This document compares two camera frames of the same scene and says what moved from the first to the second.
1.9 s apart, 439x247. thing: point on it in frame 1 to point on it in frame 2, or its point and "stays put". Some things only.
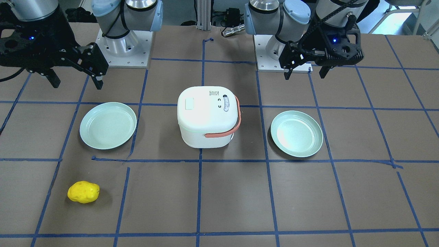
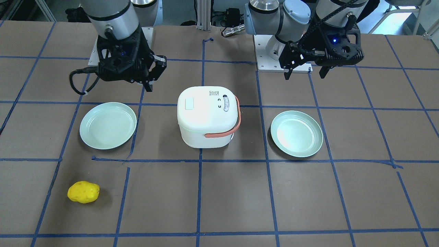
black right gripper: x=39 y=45 to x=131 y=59
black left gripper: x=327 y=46 stays put
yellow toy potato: x=83 y=192 stays put
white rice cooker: x=208 y=116 stays put
